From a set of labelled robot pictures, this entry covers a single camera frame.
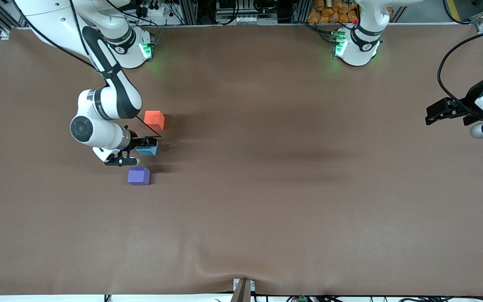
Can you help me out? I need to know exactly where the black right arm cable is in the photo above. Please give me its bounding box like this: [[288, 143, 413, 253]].
[[13, 0, 162, 139]]

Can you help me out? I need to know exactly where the white power strip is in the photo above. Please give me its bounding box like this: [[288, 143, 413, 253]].
[[216, 13, 278, 26]]

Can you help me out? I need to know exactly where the brown table cover sheet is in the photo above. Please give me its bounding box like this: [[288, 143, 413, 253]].
[[0, 23, 483, 297]]

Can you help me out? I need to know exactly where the light blue foam block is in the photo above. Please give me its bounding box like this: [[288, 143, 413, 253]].
[[136, 141, 158, 157]]

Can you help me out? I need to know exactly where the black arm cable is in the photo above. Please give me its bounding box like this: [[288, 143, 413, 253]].
[[13, 0, 162, 139], [436, 29, 483, 118]]

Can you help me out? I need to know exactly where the orange foam block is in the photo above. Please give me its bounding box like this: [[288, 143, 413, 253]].
[[143, 110, 166, 131]]

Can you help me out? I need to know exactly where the metal table edge clamp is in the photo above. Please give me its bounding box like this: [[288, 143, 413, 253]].
[[231, 278, 256, 302]]

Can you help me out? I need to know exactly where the pile of orange packets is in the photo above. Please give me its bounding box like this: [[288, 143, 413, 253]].
[[307, 0, 360, 24]]

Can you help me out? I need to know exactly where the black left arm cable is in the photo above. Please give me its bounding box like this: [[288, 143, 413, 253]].
[[436, 29, 483, 118]]

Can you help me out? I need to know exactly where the purple foam block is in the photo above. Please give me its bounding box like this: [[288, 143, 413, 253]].
[[127, 166, 151, 186]]

